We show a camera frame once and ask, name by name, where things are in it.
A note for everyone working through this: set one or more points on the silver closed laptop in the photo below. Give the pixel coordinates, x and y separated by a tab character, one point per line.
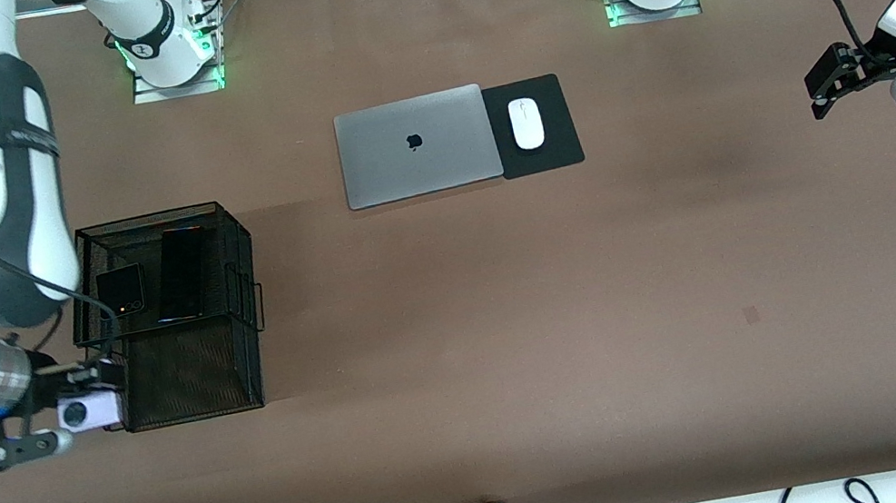
395	159

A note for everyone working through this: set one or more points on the small black flip phone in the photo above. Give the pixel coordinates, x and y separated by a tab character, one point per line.
115	287

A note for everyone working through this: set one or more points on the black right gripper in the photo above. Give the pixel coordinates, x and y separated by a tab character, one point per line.
48	387

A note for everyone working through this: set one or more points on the long black smartphone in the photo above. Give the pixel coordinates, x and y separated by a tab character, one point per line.
181	280

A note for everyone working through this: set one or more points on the white computer mouse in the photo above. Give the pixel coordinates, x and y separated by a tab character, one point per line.
527	127

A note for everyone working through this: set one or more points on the black mouse pad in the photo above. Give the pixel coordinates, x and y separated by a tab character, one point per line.
563	148

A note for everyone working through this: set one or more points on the black two-tier mesh tray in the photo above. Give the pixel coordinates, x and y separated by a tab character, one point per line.
192	370

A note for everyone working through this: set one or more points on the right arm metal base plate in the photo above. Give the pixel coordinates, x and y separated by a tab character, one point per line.
180	89

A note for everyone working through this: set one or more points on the lavender flip phone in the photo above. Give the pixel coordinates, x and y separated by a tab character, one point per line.
104	410

